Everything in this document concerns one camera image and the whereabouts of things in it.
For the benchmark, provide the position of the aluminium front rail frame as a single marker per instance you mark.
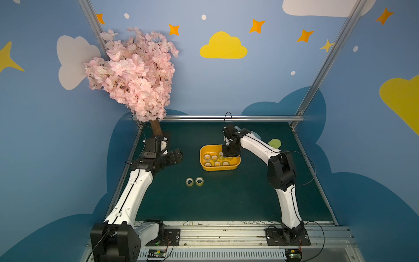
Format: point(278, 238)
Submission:
point(244, 241)

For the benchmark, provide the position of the aluminium left corner post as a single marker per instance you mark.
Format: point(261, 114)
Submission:
point(94, 23)

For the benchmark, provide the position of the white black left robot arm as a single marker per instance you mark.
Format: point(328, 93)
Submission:
point(117, 239)

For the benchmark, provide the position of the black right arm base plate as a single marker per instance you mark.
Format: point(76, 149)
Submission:
point(280, 237)

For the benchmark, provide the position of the green spatula wooden handle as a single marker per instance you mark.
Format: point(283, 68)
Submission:
point(275, 143)

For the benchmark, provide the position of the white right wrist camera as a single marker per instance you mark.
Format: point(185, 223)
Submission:
point(229, 132)

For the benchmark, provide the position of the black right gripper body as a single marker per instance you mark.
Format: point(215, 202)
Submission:
point(231, 148)

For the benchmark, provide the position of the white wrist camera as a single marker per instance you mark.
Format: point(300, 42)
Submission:
point(229, 132)
point(155, 147)

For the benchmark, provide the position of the right green circuit board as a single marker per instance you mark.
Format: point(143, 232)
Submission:
point(293, 255)

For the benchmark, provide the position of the aluminium corner post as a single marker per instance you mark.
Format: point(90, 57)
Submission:
point(340, 41)
point(94, 23)

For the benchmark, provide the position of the aluminium back horizontal bar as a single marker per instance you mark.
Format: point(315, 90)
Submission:
point(234, 118)

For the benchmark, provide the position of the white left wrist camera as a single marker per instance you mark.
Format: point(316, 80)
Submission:
point(155, 147)

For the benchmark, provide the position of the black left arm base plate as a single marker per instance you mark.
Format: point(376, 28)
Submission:
point(169, 237)

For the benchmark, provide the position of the aluminium right corner post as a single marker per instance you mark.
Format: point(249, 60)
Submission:
point(340, 41)

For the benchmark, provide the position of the left green circuit board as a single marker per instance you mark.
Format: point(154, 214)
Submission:
point(156, 254)

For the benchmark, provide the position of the transparent tape roll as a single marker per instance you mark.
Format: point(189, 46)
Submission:
point(207, 157)

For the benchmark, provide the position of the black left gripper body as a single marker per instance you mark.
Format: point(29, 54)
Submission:
point(175, 156)

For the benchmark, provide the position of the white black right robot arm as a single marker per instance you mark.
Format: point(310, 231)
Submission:
point(281, 174)

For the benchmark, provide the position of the tape roll cluster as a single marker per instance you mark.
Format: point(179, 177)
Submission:
point(199, 181)
point(189, 182)

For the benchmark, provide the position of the green circuit board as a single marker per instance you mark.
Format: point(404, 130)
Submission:
point(293, 255)
point(156, 254)

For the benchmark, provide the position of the pink cherry blossom tree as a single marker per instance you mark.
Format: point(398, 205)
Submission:
point(137, 74)

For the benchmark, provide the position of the yellow plastic storage box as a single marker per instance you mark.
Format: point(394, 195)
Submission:
point(214, 150)

